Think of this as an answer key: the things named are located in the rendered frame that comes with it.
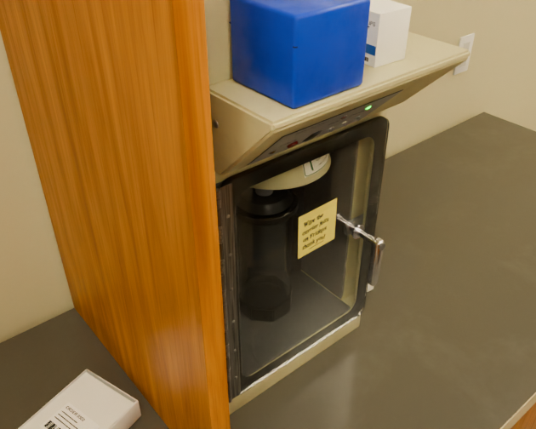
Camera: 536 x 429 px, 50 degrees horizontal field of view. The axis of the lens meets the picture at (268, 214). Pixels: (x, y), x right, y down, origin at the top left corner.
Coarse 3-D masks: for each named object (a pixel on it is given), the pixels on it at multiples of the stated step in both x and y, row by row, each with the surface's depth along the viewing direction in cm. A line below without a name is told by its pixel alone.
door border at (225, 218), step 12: (228, 192) 68; (228, 204) 69; (228, 216) 70; (228, 228) 71; (228, 240) 72; (228, 252) 73; (228, 264) 74; (228, 276) 75; (228, 288) 76; (228, 300) 78; (228, 312) 79; (228, 324) 80; (228, 336) 81; (228, 360) 83; (228, 384) 86; (240, 384) 89
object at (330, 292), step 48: (336, 144) 77; (384, 144) 85; (240, 192) 70; (288, 192) 76; (336, 192) 83; (240, 240) 74; (288, 240) 80; (336, 240) 88; (240, 288) 78; (288, 288) 86; (336, 288) 95; (240, 336) 83; (288, 336) 92
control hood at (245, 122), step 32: (416, 64) 66; (448, 64) 68; (224, 96) 58; (256, 96) 58; (352, 96) 59; (384, 96) 66; (224, 128) 60; (256, 128) 55; (288, 128) 55; (224, 160) 62
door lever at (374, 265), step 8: (360, 232) 90; (368, 240) 89; (376, 240) 88; (376, 248) 88; (384, 248) 88; (376, 256) 89; (376, 264) 90; (368, 272) 92; (376, 272) 91; (368, 280) 92; (376, 280) 92
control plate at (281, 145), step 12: (360, 108) 65; (372, 108) 70; (324, 120) 61; (336, 120) 65; (348, 120) 70; (300, 132) 61; (312, 132) 65; (324, 132) 70; (276, 144) 60; (288, 144) 65; (264, 156) 64
